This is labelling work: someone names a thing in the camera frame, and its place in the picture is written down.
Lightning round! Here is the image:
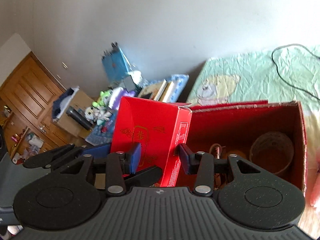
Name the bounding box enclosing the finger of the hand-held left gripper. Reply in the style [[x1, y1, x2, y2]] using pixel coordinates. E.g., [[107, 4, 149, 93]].
[[124, 165, 163, 187], [23, 143, 112, 169]]

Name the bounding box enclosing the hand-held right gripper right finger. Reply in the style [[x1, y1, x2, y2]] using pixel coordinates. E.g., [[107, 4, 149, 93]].
[[178, 144, 263, 197]]

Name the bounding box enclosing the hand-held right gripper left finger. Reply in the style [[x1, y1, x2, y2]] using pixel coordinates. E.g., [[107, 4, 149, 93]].
[[59, 142, 142, 197]]

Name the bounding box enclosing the white cable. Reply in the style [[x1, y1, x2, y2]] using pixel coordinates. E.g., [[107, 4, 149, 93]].
[[209, 143, 227, 160]]

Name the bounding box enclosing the small red printed box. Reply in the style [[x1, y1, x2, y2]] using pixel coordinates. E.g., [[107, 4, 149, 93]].
[[110, 96, 193, 188]]

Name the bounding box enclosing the orange ball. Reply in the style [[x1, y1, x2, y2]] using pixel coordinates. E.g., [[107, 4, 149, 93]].
[[226, 149, 248, 160]]

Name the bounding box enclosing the large red cardboard box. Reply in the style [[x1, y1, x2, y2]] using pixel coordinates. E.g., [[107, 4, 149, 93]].
[[186, 100, 307, 193]]

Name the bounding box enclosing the blue patterned cloth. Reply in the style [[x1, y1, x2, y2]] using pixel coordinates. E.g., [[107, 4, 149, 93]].
[[86, 125, 113, 145]]

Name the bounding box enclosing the black thermos bottle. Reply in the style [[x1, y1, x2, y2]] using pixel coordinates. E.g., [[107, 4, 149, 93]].
[[65, 106, 92, 130]]

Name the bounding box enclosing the small white doll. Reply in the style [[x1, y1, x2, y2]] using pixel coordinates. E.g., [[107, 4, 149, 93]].
[[85, 106, 100, 119]]

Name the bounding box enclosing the crumpled white plastic bag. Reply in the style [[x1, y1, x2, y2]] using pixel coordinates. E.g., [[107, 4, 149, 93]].
[[27, 132, 45, 153]]

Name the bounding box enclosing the small green plush toy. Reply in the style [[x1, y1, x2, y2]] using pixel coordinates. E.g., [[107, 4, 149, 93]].
[[92, 90, 112, 108]]

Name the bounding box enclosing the brown cardboard box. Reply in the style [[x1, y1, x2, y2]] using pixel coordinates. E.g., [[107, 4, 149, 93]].
[[54, 90, 97, 138]]

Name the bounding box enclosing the purple white packet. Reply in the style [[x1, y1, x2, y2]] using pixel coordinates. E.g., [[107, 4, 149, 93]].
[[110, 87, 130, 105]]

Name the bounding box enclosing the dark blue cloth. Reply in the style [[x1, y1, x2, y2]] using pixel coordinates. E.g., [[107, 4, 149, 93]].
[[52, 86, 80, 119]]

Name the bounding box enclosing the small grey box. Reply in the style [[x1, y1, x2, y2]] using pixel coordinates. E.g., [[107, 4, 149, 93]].
[[124, 76, 137, 90]]

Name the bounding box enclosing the blue patterned packet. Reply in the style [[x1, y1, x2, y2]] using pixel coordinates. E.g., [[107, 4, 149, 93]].
[[171, 74, 190, 102]]

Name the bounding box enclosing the blue paper bag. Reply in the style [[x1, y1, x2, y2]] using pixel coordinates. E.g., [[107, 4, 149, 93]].
[[101, 42, 137, 85]]

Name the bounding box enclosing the round cup in box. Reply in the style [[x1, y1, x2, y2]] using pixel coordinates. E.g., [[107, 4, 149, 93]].
[[249, 131, 294, 175]]

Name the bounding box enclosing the wooden door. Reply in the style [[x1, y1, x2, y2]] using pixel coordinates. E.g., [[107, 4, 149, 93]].
[[0, 51, 67, 155]]

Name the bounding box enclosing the pink white plush toy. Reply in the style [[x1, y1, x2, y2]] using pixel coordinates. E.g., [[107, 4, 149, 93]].
[[305, 115, 320, 207]]

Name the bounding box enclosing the grey black cable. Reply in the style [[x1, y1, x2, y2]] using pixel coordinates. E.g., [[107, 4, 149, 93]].
[[271, 44, 320, 98]]

